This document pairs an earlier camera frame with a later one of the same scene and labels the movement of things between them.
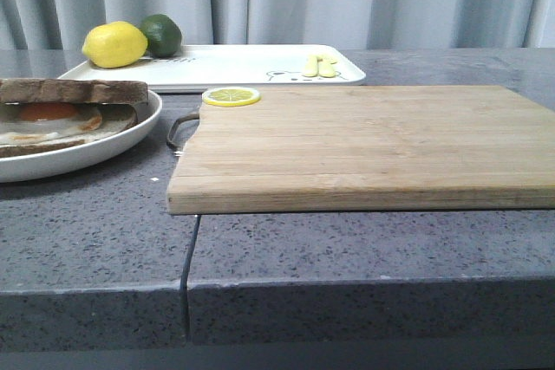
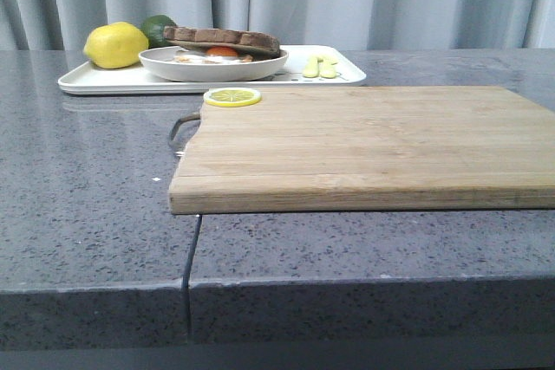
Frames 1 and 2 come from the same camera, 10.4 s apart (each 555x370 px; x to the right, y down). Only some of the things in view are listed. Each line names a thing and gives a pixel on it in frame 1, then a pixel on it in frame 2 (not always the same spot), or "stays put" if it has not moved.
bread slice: (58, 90) -> (251, 43)
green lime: (163, 35) stays put
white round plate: (78, 158) -> (159, 60)
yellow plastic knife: (326, 67) stays put
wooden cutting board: (366, 149) stays put
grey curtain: (49, 2) stays put
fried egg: (25, 121) -> (213, 55)
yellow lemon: (114, 44) stays put
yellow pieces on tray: (311, 66) stays put
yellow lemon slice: (231, 96) stays put
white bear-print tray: (199, 68) stays put
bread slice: (117, 118) -> (247, 58)
